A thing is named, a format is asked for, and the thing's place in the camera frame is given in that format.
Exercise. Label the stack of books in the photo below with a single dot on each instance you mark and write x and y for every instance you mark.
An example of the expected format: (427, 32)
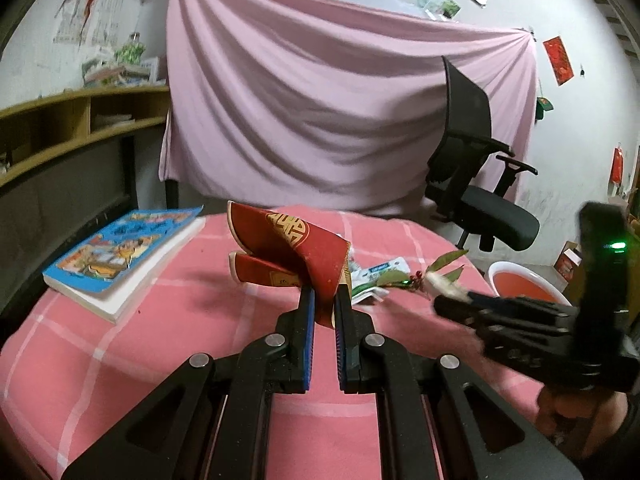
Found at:
(125, 72)

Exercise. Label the black office chair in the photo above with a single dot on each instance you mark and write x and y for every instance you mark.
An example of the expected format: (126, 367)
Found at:
(495, 217)

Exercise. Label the wooden shelf unit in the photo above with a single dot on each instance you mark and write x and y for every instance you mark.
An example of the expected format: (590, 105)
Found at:
(50, 110)

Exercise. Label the red wall poster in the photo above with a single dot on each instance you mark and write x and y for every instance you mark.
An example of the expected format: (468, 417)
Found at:
(559, 60)

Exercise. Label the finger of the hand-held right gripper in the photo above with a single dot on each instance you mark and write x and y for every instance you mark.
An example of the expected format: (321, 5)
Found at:
(465, 312)
(520, 304)

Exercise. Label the pink checkered tablecloth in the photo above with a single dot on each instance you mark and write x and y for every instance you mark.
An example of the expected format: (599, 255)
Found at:
(150, 360)

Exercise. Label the white wall paper sheet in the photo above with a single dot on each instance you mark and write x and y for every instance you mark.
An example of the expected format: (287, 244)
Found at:
(100, 20)

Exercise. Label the white blue printed wrapper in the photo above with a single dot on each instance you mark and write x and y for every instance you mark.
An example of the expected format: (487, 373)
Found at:
(375, 272)

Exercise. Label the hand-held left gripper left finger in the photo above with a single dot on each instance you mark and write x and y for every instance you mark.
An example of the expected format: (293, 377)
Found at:
(308, 345)

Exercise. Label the leafy twig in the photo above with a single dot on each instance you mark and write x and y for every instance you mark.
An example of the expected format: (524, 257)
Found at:
(447, 260)

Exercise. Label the cardboard box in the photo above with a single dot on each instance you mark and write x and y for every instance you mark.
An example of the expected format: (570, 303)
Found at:
(569, 260)

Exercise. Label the red basin with white rim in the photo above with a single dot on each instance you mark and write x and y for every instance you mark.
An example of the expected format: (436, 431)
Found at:
(520, 285)

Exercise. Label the blue illustrated book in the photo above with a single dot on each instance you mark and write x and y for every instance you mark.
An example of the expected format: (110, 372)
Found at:
(120, 255)

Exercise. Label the red paper envelope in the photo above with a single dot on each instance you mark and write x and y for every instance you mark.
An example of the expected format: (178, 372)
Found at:
(300, 245)

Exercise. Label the green hat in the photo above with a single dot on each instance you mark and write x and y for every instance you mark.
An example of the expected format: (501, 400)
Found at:
(544, 106)

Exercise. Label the red hanging ornament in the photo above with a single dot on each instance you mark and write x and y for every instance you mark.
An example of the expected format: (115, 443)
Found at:
(617, 165)

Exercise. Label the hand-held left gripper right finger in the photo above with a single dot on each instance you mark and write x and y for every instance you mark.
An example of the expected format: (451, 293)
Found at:
(341, 345)

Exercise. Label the person's right hand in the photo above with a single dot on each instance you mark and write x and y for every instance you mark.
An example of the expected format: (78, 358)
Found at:
(575, 420)

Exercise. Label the pink hanging sheet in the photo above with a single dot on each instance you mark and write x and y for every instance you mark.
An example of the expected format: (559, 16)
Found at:
(310, 110)

